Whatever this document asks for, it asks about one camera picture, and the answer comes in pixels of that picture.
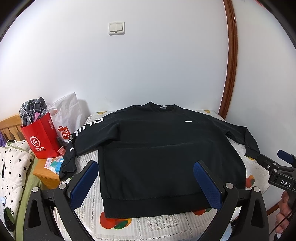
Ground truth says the grey plaid cloth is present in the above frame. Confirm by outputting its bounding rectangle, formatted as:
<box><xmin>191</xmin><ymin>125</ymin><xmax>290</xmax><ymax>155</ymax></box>
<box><xmin>19</xmin><ymin>97</ymin><xmax>49</xmax><ymax>127</ymax></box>

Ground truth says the blue white packets pile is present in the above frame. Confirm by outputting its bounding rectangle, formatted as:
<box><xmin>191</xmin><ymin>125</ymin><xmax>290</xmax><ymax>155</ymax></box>
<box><xmin>44</xmin><ymin>156</ymin><xmax>64</xmax><ymax>174</ymax></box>

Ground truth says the white wall light switch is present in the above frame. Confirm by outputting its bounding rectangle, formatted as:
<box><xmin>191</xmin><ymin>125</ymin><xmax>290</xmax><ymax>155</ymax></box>
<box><xmin>108</xmin><ymin>21</ymin><xmax>125</xmax><ymax>36</ymax></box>

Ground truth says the wooden bed headboard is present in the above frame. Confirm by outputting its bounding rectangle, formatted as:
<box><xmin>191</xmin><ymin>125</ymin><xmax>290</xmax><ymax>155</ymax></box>
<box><xmin>0</xmin><ymin>114</ymin><xmax>25</xmax><ymax>141</ymax></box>

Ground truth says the black long-sleeve sweatshirt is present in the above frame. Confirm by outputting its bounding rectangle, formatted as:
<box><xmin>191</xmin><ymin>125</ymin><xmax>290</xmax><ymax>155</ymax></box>
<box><xmin>59</xmin><ymin>102</ymin><xmax>260</xmax><ymax>218</ymax></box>

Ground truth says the green bed sheet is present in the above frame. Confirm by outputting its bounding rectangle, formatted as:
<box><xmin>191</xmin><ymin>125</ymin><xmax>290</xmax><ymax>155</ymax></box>
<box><xmin>15</xmin><ymin>157</ymin><xmax>42</xmax><ymax>241</ymax></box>

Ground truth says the brown wooden door frame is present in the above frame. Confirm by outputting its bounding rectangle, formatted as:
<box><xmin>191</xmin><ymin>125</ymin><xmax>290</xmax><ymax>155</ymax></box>
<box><xmin>218</xmin><ymin>0</ymin><xmax>238</xmax><ymax>118</ymax></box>

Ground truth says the white floral quilt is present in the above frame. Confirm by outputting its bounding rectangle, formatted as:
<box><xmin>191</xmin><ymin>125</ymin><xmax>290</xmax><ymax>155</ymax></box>
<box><xmin>1</xmin><ymin>141</ymin><xmax>34</xmax><ymax>235</ymax></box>

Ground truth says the red paper shopping bag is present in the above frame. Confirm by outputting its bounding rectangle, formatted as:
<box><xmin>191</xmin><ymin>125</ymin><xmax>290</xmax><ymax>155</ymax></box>
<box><xmin>21</xmin><ymin>113</ymin><xmax>61</xmax><ymax>159</ymax></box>

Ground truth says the person's right hand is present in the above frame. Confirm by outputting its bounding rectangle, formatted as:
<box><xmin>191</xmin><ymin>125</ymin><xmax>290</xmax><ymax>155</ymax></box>
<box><xmin>275</xmin><ymin>191</ymin><xmax>292</xmax><ymax>234</ymax></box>

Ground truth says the white Miniso paper bag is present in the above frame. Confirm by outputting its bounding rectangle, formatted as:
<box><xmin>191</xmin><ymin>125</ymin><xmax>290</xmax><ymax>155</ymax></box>
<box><xmin>48</xmin><ymin>92</ymin><xmax>86</xmax><ymax>143</ymax></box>

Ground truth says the fruit-print white tablecloth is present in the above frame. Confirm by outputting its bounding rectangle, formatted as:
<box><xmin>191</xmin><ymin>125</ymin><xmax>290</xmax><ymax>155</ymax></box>
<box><xmin>75</xmin><ymin>111</ymin><xmax>269</xmax><ymax>240</ymax></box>

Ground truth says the wooden nightstand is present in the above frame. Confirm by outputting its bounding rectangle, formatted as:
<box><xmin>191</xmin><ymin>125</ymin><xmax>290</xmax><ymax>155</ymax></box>
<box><xmin>33</xmin><ymin>159</ymin><xmax>60</xmax><ymax>189</ymax></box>

